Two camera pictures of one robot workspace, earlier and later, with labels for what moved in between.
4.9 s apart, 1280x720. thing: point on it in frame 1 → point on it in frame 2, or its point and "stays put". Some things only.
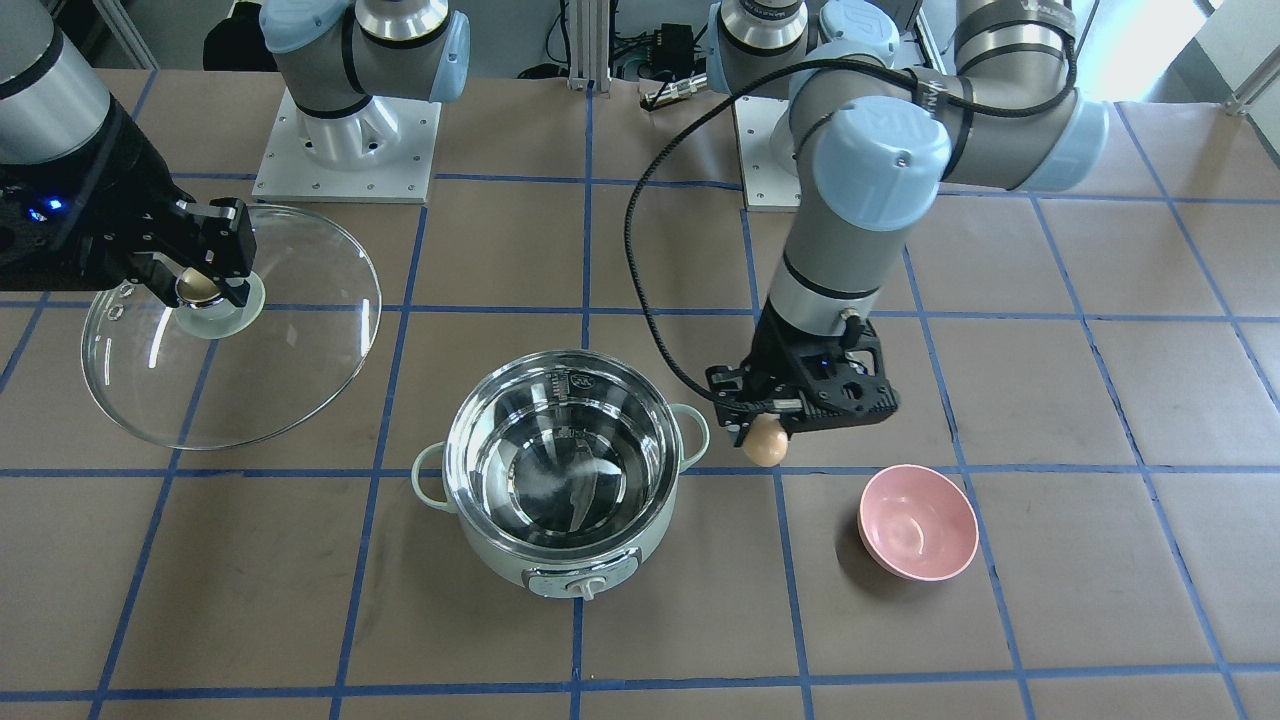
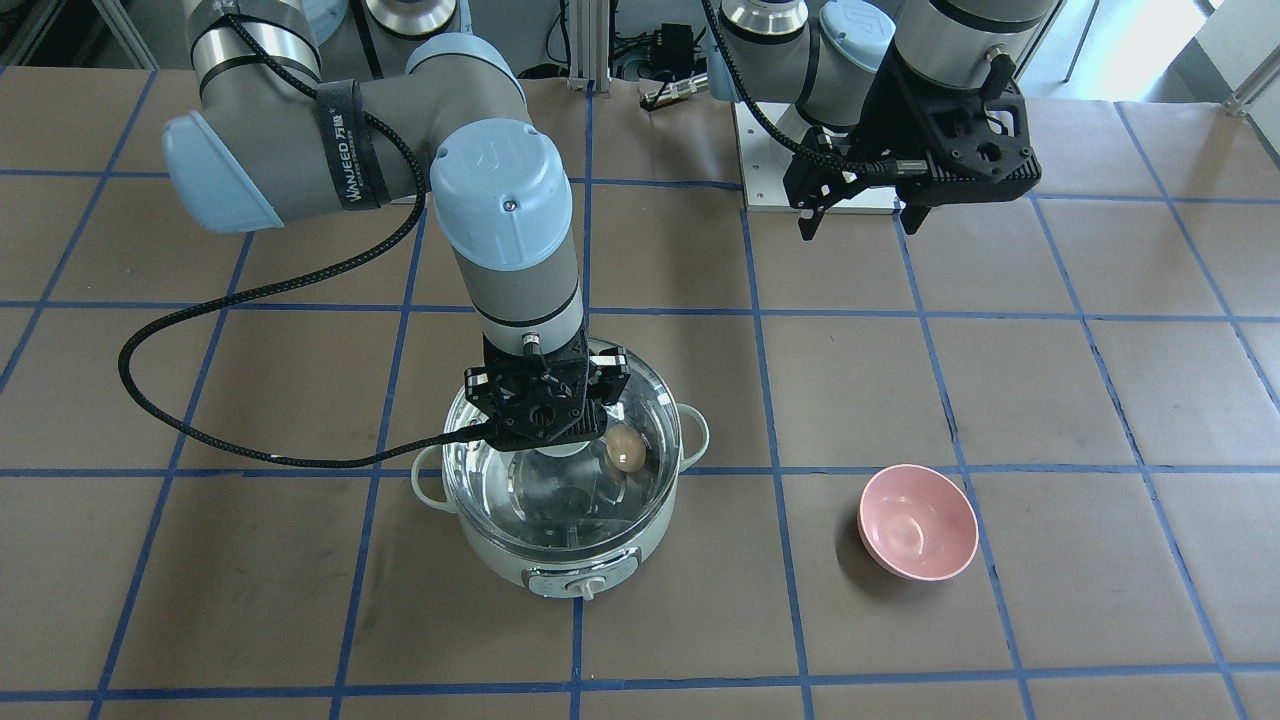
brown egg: [766, 440] → [626, 448]
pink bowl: [918, 521] stays put
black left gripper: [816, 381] → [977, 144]
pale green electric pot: [563, 465] stays put
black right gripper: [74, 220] → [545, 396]
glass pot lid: [209, 373] → [572, 499]
